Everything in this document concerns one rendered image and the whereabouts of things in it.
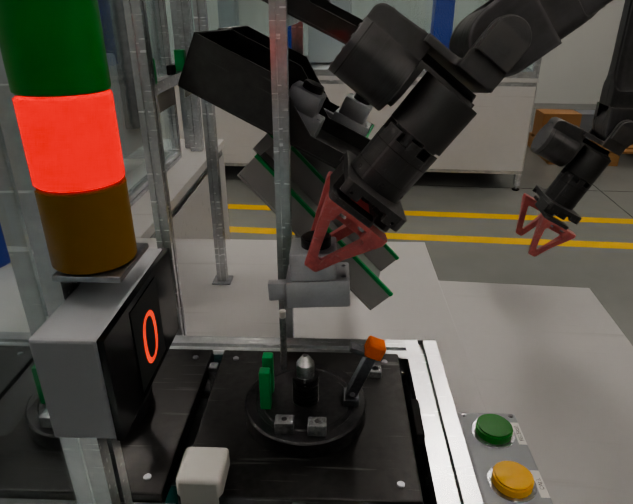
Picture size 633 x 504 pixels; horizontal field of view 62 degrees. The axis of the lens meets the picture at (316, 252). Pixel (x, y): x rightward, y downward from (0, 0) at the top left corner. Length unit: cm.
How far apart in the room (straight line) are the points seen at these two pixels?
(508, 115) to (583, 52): 503
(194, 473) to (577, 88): 923
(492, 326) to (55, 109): 88
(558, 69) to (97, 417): 924
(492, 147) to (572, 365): 369
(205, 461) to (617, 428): 58
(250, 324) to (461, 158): 372
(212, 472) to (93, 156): 35
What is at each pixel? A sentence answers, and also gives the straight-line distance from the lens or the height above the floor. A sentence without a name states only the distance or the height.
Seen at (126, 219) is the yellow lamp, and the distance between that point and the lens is 33.
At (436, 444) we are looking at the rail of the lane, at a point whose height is 96.
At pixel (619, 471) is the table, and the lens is 83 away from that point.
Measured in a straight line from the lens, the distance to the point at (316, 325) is 99.
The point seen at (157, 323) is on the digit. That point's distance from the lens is 38.
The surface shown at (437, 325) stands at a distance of 102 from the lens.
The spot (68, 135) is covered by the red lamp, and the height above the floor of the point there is 134.
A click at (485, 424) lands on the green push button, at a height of 97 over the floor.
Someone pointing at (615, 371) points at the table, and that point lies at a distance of 101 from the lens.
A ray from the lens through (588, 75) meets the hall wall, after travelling 958.
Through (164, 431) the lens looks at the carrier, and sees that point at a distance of 65.
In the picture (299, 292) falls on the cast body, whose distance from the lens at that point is 52.
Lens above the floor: 140
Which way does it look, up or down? 25 degrees down
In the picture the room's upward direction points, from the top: straight up
